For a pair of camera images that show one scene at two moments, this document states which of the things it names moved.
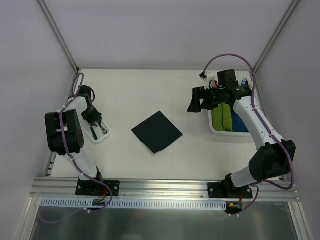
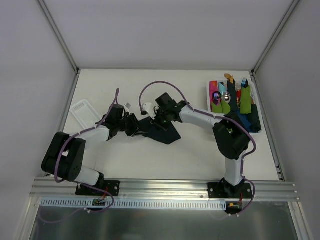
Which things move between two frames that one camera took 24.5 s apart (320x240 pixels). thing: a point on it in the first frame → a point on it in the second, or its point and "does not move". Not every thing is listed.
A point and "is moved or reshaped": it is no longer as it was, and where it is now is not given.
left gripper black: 94,120 → 133,124
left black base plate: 92,188 does not move
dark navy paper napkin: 157,132 is moved or reshaped
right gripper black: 205,97 → 161,120
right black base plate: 228,190 does not move
